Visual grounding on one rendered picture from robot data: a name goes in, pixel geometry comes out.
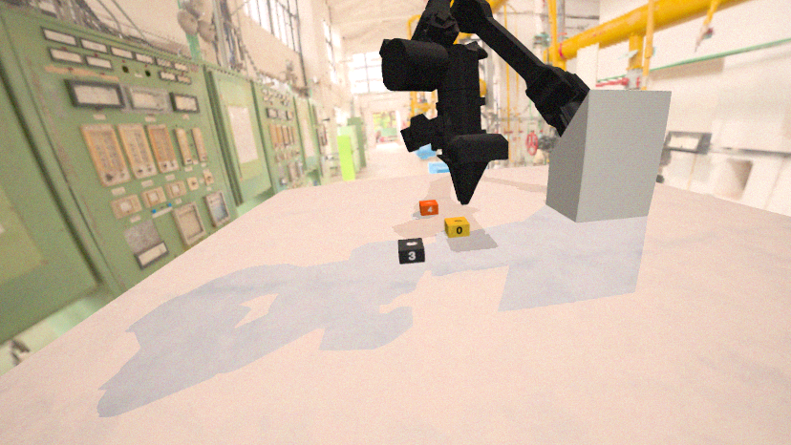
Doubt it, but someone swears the orange block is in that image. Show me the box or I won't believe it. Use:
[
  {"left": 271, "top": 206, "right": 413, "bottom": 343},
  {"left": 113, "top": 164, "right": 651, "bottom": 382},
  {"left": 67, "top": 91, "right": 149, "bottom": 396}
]
[{"left": 419, "top": 200, "right": 438, "bottom": 216}]

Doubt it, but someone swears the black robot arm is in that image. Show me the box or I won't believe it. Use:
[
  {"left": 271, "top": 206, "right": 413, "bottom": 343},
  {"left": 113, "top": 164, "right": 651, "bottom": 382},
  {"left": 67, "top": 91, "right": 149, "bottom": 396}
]
[{"left": 379, "top": 0, "right": 590, "bottom": 153}]

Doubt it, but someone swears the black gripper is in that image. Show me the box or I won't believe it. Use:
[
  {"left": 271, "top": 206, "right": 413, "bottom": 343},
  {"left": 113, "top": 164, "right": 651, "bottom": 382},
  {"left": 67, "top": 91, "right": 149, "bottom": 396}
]
[{"left": 431, "top": 89, "right": 509, "bottom": 205}]

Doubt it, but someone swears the yellow block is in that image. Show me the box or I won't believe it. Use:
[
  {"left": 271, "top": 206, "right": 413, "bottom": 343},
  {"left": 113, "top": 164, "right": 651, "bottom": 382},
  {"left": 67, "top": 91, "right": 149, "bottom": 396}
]
[{"left": 444, "top": 217, "right": 469, "bottom": 238}]

